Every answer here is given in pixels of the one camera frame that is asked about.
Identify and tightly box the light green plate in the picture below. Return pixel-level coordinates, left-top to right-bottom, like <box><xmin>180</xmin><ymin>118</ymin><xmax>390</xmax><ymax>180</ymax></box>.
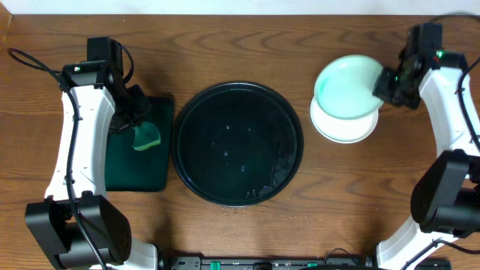
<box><xmin>314</xmin><ymin>55</ymin><xmax>383</xmax><ymax>120</ymax></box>

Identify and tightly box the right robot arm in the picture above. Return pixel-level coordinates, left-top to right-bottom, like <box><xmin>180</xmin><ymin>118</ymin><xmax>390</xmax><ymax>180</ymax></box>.
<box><xmin>373</xmin><ymin>22</ymin><xmax>479</xmax><ymax>269</ymax></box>

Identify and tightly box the rectangular dark green tray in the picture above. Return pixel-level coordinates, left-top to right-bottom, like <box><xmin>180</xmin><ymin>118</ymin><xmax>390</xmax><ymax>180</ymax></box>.
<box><xmin>105</xmin><ymin>97</ymin><xmax>174</xmax><ymax>192</ymax></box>

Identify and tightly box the white plate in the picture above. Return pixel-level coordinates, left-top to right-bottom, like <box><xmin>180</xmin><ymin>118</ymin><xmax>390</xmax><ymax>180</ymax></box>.
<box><xmin>310</xmin><ymin>98</ymin><xmax>379</xmax><ymax>144</ymax></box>

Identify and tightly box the round black tray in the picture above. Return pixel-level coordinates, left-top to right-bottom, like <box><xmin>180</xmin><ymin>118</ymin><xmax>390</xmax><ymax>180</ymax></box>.
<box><xmin>171</xmin><ymin>82</ymin><xmax>304</xmax><ymax>207</ymax></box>

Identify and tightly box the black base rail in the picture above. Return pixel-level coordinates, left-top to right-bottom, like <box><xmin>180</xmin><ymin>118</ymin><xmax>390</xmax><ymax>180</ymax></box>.
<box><xmin>165</xmin><ymin>256</ymin><xmax>377</xmax><ymax>270</ymax></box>

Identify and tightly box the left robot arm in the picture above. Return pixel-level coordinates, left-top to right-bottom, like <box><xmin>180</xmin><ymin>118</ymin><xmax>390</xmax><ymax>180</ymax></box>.
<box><xmin>25</xmin><ymin>37</ymin><xmax>161</xmax><ymax>269</ymax></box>

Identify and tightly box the green sponge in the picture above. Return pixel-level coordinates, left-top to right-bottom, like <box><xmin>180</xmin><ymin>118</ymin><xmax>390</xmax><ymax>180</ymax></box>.
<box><xmin>132</xmin><ymin>121</ymin><xmax>161</xmax><ymax>151</ymax></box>

